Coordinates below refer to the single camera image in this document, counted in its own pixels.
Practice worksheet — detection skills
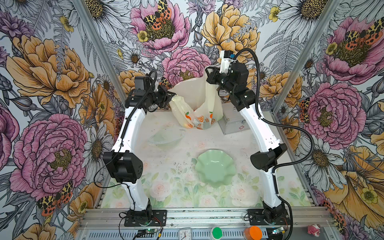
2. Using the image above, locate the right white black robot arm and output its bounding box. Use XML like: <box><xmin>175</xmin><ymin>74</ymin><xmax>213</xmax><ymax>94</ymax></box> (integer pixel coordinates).
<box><xmin>206</xmin><ymin>51</ymin><xmax>288</xmax><ymax>225</ymax></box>

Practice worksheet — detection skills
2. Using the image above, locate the translucent plastic bag orange print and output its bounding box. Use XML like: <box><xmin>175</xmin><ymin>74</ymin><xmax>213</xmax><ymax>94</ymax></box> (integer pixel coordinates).
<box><xmin>170</xmin><ymin>73</ymin><xmax>223</xmax><ymax>130</ymax></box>

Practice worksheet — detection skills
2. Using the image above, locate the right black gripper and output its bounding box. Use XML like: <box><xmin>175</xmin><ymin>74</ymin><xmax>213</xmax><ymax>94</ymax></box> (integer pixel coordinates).
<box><xmin>205</xmin><ymin>65</ymin><xmax>238</xmax><ymax>94</ymax></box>

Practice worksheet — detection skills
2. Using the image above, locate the green round button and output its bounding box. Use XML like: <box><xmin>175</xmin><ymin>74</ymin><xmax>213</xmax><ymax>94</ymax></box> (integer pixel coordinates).
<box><xmin>210</xmin><ymin>227</ymin><xmax>223</xmax><ymax>240</ymax></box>

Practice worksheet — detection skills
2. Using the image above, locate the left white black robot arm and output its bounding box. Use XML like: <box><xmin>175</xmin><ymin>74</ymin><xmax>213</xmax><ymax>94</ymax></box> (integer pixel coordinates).
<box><xmin>103</xmin><ymin>75</ymin><xmax>174</xmax><ymax>227</ymax></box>

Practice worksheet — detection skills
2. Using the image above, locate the light green wavy plate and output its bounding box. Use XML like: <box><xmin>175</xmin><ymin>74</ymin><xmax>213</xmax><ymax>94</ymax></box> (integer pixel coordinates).
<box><xmin>195</xmin><ymin>149</ymin><xmax>237</xmax><ymax>188</ymax></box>

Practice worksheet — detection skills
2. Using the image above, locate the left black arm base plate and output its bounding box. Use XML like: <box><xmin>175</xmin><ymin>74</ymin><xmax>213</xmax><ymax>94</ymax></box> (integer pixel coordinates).
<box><xmin>124</xmin><ymin>210</ymin><xmax>168</xmax><ymax>227</ymax></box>

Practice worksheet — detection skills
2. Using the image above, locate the orange round button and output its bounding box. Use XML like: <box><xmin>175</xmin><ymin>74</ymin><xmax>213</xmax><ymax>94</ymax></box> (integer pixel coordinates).
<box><xmin>243</xmin><ymin>226</ymin><xmax>263</xmax><ymax>240</ymax></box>

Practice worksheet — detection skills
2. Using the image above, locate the black corrugated cable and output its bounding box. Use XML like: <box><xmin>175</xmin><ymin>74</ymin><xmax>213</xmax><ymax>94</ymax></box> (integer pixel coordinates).
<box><xmin>233</xmin><ymin>47</ymin><xmax>315</xmax><ymax>240</ymax></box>
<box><xmin>93</xmin><ymin>69</ymin><xmax>158</xmax><ymax>211</ymax></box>

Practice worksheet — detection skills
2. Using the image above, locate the pink small toy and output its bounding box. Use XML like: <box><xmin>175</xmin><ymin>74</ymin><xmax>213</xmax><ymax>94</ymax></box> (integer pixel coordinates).
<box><xmin>307</xmin><ymin>225</ymin><xmax>321</xmax><ymax>237</ymax></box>

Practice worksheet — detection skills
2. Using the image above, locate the right black corrugated cable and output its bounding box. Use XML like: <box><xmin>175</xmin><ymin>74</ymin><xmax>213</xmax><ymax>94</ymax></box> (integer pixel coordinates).
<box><xmin>233</xmin><ymin>47</ymin><xmax>315</xmax><ymax>240</ymax></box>

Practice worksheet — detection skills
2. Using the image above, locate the silver metal first aid case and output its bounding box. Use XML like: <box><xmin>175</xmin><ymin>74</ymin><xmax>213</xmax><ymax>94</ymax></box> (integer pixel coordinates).
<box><xmin>218</xmin><ymin>103</ymin><xmax>250</xmax><ymax>135</ymax></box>

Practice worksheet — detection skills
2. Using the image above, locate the aluminium front rail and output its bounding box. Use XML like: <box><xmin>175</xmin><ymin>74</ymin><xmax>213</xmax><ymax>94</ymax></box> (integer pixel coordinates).
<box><xmin>80</xmin><ymin>207</ymin><xmax>335</xmax><ymax>230</ymax></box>

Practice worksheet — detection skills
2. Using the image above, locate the small white clock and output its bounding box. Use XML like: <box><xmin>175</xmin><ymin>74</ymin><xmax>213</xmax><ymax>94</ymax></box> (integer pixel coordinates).
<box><xmin>179</xmin><ymin>229</ymin><xmax>192</xmax><ymax>240</ymax></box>

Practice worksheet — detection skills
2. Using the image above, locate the left black corrugated cable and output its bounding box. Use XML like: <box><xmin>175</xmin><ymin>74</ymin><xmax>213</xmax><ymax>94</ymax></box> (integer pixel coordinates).
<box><xmin>93</xmin><ymin>69</ymin><xmax>158</xmax><ymax>211</ymax></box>

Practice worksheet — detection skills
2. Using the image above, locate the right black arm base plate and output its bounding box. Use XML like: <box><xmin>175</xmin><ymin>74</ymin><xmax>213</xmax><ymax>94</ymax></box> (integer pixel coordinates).
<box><xmin>247</xmin><ymin>209</ymin><xmax>291</xmax><ymax>226</ymax></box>

